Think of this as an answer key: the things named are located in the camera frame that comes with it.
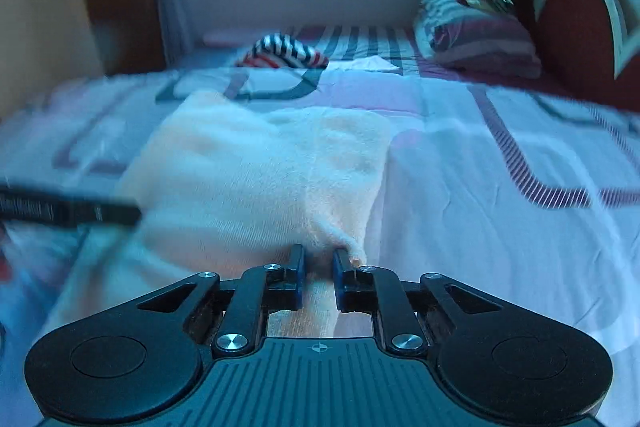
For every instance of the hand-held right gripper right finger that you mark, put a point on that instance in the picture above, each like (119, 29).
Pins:
(340, 279)

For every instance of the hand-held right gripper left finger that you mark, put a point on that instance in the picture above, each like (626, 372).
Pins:
(298, 279)

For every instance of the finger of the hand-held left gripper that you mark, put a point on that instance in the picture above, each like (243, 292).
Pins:
(107, 213)

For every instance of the cream knit sweater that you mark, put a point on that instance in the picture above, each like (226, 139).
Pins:
(250, 177)

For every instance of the small white cloth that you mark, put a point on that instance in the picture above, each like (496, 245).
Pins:
(370, 63)

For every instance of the black white red striped cloth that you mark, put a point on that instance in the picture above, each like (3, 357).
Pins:
(285, 51)

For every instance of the striped bed sheet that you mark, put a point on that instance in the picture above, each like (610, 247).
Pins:
(365, 39)

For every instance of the striped pillow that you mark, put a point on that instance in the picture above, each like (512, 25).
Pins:
(480, 42)

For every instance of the red headboard with white trim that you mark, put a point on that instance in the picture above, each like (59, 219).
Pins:
(575, 27)

